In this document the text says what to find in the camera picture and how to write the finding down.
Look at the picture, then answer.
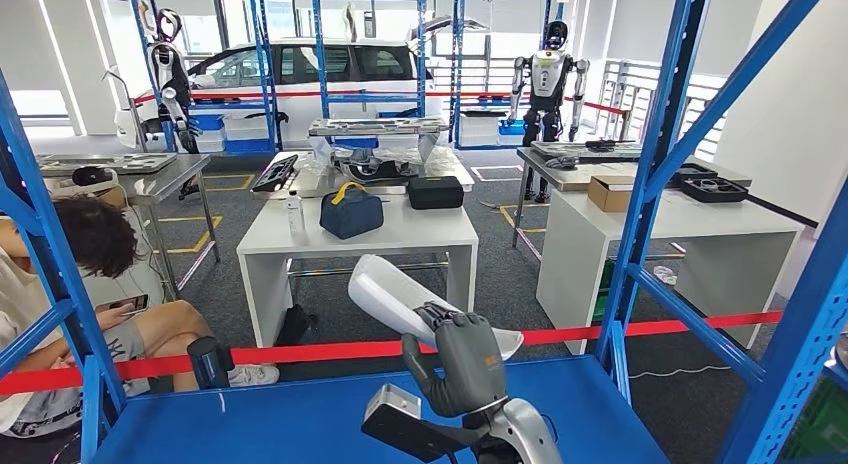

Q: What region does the white metal railing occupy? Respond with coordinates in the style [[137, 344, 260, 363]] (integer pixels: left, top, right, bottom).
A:
[[592, 58, 727, 161]]

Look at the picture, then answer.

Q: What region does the black smartphone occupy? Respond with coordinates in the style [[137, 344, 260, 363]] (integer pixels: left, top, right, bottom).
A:
[[95, 293, 150, 317]]

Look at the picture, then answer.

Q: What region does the green plastic crate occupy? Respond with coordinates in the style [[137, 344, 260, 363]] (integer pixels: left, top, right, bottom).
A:
[[592, 258, 614, 323], [781, 378, 848, 461]]

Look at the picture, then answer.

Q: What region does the black hard case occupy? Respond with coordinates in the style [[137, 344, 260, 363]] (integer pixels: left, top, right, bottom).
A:
[[407, 176, 465, 211]]

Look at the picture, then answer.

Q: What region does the black slotted tray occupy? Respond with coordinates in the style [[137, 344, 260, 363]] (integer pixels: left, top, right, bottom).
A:
[[250, 154, 299, 194]]

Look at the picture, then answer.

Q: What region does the black parts tray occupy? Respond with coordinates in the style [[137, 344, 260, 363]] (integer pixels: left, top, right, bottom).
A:
[[680, 177, 750, 205], [665, 162, 720, 184]]

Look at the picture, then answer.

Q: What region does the white car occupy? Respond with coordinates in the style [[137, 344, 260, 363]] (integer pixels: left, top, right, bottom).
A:
[[113, 17, 442, 151]]

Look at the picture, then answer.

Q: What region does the red barrier belt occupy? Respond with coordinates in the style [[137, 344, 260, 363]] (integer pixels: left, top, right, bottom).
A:
[[0, 310, 784, 397], [132, 88, 627, 116]]

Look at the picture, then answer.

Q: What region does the silver metal car panel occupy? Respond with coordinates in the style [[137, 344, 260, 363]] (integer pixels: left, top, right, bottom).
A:
[[307, 116, 450, 139]]

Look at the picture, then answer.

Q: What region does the white table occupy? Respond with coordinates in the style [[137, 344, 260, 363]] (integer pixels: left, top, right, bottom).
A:
[[236, 194, 480, 348], [535, 189, 806, 356]]

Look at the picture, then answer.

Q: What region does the white storage box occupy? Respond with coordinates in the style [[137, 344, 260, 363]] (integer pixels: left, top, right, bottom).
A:
[[460, 113, 499, 148]]

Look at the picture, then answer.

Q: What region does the cardboard box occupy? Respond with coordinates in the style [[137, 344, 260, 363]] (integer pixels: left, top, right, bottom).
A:
[[586, 174, 636, 214], [99, 185, 130, 211]]

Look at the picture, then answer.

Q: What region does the person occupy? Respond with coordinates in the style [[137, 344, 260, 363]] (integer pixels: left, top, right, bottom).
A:
[[0, 194, 281, 441]]

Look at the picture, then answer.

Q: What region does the white storage bin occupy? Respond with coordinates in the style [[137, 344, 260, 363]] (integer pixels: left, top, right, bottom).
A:
[[195, 129, 227, 154]]

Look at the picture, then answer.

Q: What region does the black barrier post head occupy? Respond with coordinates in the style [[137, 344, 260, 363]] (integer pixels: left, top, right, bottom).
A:
[[186, 336, 234, 391]]

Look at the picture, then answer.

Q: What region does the navy bag yellow handle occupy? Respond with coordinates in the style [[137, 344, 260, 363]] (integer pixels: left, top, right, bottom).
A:
[[319, 181, 385, 241]]

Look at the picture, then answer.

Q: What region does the white black humanoid robot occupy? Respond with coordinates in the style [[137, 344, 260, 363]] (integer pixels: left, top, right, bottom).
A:
[[145, 9, 200, 154], [506, 20, 591, 204]]

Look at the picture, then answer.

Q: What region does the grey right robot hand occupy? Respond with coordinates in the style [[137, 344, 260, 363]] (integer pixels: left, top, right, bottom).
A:
[[400, 301, 510, 420]]

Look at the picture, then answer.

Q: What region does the white curved plastic part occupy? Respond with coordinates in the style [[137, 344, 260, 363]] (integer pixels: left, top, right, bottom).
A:
[[347, 254, 525, 363]]

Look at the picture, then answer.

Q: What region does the plastic covered steel table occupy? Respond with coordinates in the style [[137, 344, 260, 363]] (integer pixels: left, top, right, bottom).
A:
[[254, 149, 476, 199]]

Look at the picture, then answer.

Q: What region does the black bag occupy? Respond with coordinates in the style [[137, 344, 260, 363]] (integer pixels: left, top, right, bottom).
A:
[[274, 303, 319, 348]]

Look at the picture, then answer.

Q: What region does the black car part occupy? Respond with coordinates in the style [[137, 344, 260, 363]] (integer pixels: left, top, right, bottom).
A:
[[334, 152, 422, 183]]

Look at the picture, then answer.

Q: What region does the clear plastic bottle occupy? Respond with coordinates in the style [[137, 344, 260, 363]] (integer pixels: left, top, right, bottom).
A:
[[286, 190, 306, 236]]

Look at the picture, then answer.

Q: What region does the white black headset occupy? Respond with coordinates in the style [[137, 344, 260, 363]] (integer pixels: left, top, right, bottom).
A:
[[49, 166, 121, 199]]

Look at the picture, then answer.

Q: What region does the grey metal panel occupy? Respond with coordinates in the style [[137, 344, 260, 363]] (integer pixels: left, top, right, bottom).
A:
[[529, 139, 644, 159], [36, 152, 179, 177]]

